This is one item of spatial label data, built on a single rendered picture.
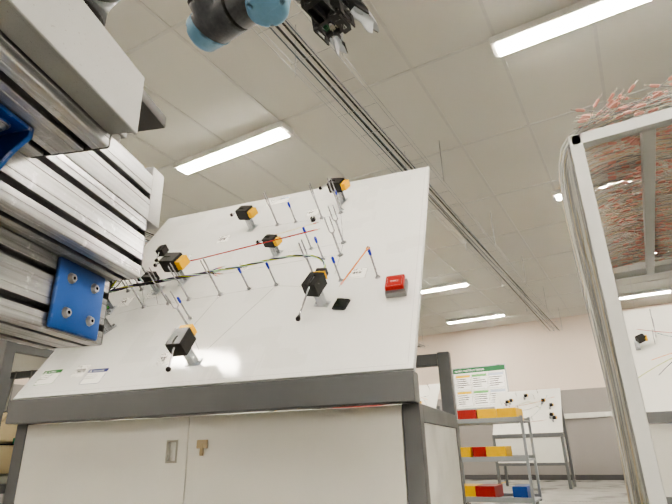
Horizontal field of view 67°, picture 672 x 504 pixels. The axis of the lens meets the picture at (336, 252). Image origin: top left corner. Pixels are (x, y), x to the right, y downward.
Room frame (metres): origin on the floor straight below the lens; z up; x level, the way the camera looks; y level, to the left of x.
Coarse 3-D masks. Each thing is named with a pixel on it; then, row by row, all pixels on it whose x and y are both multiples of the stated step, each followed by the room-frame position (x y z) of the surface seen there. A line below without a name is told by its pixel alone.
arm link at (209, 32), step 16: (192, 0) 0.69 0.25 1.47; (208, 0) 0.69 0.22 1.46; (192, 16) 0.72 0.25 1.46; (208, 16) 0.70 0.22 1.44; (224, 16) 0.69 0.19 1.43; (192, 32) 0.73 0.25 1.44; (208, 32) 0.72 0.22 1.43; (224, 32) 0.72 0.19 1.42; (240, 32) 0.73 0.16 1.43; (208, 48) 0.76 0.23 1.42
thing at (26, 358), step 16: (0, 352) 1.53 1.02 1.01; (16, 352) 1.58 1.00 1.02; (32, 352) 1.61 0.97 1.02; (48, 352) 1.67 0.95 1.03; (0, 368) 1.52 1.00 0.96; (16, 368) 2.04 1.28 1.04; (32, 368) 2.05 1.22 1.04; (0, 384) 1.53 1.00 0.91; (0, 400) 1.54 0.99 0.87; (0, 416) 1.55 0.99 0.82; (0, 480) 1.63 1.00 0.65
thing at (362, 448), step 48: (192, 432) 1.35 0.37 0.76; (240, 432) 1.30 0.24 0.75; (288, 432) 1.26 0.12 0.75; (336, 432) 1.22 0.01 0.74; (384, 432) 1.18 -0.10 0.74; (192, 480) 1.35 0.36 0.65; (240, 480) 1.30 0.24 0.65; (288, 480) 1.26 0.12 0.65; (336, 480) 1.22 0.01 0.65; (384, 480) 1.19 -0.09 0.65
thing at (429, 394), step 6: (432, 384) 8.55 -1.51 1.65; (438, 384) 8.49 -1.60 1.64; (420, 390) 8.58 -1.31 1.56; (426, 390) 8.52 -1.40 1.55; (432, 390) 8.46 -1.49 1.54; (438, 390) 8.41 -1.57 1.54; (420, 396) 8.49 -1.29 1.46; (426, 396) 8.43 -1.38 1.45; (432, 396) 8.38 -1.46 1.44; (420, 402) 8.29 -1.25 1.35; (426, 402) 8.35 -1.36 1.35; (432, 402) 8.30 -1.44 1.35; (438, 408) 8.36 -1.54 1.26
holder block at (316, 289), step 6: (312, 276) 1.30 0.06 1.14; (318, 276) 1.29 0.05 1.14; (324, 276) 1.31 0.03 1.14; (306, 282) 1.29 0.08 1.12; (312, 282) 1.28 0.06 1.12; (318, 282) 1.29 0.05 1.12; (324, 282) 1.31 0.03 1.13; (306, 288) 1.29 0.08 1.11; (312, 288) 1.28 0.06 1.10; (318, 288) 1.29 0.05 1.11; (312, 294) 1.30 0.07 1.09; (318, 294) 1.30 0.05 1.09
